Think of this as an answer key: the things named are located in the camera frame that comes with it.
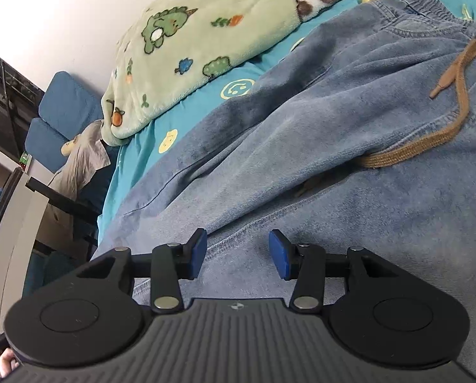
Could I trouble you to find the blue covered chair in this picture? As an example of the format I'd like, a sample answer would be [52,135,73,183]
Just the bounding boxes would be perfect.
[22,247,91,292]
[24,117,79,172]
[38,71,105,128]

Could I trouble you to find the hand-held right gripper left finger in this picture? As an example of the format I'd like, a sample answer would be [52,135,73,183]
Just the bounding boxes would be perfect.
[76,228,207,314]

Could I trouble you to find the blue denim jeans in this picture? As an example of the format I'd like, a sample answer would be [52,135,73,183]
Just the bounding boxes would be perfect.
[90,0,476,383]

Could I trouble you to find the white and black table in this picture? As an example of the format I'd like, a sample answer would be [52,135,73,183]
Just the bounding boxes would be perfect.
[0,168,99,328]

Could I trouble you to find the teal printed bed sheet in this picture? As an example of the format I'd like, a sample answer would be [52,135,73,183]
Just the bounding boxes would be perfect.
[97,0,476,248]

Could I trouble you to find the grey cloth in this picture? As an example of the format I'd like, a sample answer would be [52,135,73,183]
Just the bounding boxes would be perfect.
[48,120,111,200]

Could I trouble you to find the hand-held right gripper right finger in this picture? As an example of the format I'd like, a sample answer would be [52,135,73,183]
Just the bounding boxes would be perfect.
[268,229,400,314]

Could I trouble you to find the green cartoon print blanket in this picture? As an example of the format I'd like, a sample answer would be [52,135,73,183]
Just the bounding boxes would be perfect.
[102,0,371,147]

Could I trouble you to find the person's left hand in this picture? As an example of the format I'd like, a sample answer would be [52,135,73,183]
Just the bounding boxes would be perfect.
[0,347,21,379]

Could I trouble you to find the dark window grille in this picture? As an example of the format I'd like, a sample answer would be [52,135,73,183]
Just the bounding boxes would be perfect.
[0,44,45,158]

